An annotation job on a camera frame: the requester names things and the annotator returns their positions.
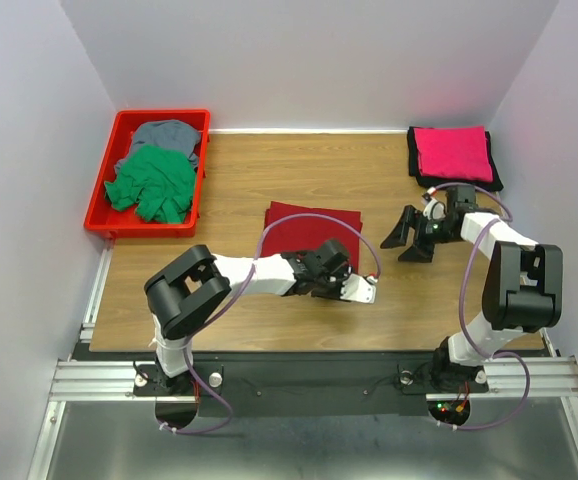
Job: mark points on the green t shirt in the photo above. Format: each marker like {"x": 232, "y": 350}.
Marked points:
{"x": 157, "y": 182}

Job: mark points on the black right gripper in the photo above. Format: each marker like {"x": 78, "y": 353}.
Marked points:
{"x": 398, "y": 235}

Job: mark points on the dark red t shirt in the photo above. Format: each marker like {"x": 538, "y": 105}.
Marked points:
{"x": 309, "y": 233}

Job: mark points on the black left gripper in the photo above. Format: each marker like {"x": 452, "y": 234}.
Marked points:
{"x": 336, "y": 293}

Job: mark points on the aluminium frame rail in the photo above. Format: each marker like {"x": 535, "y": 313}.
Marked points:
{"x": 96, "y": 428}

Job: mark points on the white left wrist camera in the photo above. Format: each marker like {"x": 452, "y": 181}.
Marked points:
{"x": 359, "y": 289}

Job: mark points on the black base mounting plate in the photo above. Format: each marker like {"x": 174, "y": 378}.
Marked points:
{"x": 286, "y": 384}

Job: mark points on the grey t shirt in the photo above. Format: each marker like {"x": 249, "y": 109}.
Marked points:
{"x": 169, "y": 135}

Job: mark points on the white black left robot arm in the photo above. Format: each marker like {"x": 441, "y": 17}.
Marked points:
{"x": 184, "y": 295}

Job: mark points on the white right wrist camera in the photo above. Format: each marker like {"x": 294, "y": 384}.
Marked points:
{"x": 433, "y": 209}

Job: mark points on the folded pink t shirt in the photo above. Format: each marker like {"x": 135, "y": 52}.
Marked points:
{"x": 453, "y": 153}

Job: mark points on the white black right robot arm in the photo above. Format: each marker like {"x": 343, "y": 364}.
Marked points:
{"x": 522, "y": 292}

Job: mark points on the red plastic bin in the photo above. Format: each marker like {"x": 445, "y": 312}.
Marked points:
{"x": 108, "y": 223}

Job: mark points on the folded black t shirt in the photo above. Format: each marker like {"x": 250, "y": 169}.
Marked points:
{"x": 495, "y": 186}

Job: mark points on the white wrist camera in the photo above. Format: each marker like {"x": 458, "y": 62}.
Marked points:
{"x": 433, "y": 209}
{"x": 359, "y": 289}

